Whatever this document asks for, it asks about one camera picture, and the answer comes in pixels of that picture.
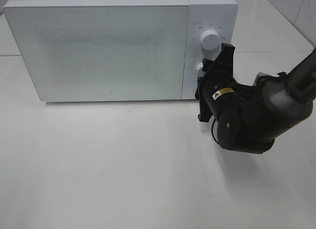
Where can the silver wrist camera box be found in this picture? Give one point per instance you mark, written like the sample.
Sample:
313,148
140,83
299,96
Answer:
261,77

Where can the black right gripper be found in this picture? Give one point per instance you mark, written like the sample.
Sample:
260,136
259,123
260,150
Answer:
217,90

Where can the white microwave oven body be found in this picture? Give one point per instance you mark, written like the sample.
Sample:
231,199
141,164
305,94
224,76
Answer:
202,15

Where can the white microwave door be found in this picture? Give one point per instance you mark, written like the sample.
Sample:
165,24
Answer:
102,53

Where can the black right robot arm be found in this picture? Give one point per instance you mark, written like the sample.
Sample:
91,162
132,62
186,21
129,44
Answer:
248,118

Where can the upper white power knob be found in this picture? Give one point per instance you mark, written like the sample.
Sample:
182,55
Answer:
209,39

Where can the white timer knob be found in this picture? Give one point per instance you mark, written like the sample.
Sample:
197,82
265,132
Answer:
198,69

